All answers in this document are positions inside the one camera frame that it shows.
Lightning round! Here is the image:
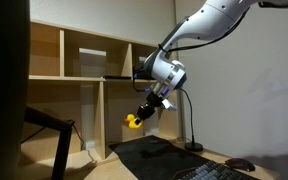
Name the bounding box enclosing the black red computer mouse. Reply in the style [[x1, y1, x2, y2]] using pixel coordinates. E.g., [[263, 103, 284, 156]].
[[225, 158, 255, 172]]

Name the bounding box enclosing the black gooseneck desk lamp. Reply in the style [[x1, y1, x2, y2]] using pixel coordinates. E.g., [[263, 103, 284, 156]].
[[180, 89, 203, 152]]

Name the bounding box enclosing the black keyboard cable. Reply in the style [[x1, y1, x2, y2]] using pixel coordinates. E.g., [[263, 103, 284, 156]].
[[169, 166, 198, 180]]

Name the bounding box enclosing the yellow rubber duck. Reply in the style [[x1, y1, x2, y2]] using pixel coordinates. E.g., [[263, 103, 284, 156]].
[[125, 114, 143, 129]]

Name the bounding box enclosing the black monitor stand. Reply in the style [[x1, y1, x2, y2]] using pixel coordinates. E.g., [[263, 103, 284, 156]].
[[23, 105, 76, 180]]

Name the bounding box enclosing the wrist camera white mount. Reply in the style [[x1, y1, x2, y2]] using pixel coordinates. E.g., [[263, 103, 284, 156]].
[[162, 99, 177, 111]]

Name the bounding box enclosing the wooden shelf cabinet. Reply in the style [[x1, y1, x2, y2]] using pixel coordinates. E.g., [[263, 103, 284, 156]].
[[27, 20, 181, 162]]

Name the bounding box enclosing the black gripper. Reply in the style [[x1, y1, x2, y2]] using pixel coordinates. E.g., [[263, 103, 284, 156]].
[[135, 92, 163, 125]]

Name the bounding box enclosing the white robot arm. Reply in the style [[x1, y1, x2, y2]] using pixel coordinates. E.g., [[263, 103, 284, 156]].
[[129, 0, 288, 128]]

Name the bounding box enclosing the black desk mat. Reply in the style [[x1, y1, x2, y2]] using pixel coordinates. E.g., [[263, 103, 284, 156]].
[[108, 134, 262, 180]]

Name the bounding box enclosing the black computer monitor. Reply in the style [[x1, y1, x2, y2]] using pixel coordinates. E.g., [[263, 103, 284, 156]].
[[0, 0, 30, 180]]

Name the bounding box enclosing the black mechanical keyboard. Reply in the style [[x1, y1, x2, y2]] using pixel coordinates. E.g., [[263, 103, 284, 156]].
[[173, 161, 251, 180]]

